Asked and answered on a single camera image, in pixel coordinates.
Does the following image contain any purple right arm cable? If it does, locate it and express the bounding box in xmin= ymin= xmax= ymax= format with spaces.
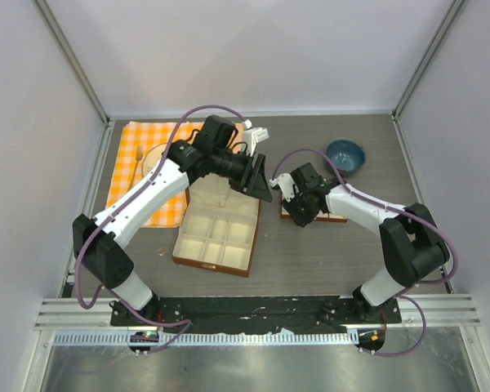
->
xmin=271 ymin=148 xmax=459 ymax=357

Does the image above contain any brown jewelry tray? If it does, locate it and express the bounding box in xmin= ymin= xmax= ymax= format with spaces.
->
xmin=280 ymin=201 xmax=348 ymax=223

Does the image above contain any beige floral ceramic plate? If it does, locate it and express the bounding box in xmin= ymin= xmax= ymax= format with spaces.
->
xmin=141 ymin=144 xmax=166 ymax=176

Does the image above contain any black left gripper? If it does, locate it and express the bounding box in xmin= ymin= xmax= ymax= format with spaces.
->
xmin=212 ymin=149 xmax=273 ymax=202

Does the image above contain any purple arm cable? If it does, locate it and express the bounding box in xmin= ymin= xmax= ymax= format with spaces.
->
xmin=271 ymin=148 xmax=459 ymax=357
xmin=73 ymin=105 xmax=250 ymax=355

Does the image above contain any brown jewelry box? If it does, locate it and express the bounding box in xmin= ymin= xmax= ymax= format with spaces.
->
xmin=172 ymin=175 xmax=261 ymax=278

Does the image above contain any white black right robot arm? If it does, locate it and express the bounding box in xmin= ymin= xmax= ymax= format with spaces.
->
xmin=269 ymin=163 xmax=449 ymax=323

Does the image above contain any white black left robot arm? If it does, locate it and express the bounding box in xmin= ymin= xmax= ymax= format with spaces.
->
xmin=72 ymin=115 xmax=272 ymax=326

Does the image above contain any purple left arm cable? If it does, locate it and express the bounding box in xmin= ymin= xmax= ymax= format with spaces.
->
xmin=73 ymin=105 xmax=250 ymax=355

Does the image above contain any white slotted cable duct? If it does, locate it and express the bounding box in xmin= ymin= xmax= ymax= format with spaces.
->
xmin=53 ymin=329 xmax=359 ymax=347

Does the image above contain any orange white checkered cloth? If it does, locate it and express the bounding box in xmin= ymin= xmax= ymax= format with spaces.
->
xmin=105 ymin=121 xmax=245 ymax=229

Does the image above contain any blue ceramic bowl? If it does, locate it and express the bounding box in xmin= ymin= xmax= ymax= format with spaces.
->
xmin=325 ymin=139 xmax=367 ymax=176

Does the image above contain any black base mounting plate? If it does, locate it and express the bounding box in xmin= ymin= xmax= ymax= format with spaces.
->
xmin=109 ymin=294 xmax=403 ymax=336

